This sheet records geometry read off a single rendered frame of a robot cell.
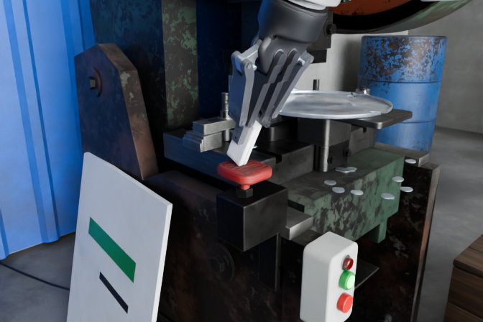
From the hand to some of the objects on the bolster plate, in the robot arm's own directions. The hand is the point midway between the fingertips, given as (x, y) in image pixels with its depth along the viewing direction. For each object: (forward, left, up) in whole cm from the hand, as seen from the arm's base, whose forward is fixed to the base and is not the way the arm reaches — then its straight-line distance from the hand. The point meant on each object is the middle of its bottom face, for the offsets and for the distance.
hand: (243, 140), depth 54 cm
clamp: (+25, -13, -8) cm, 29 cm away
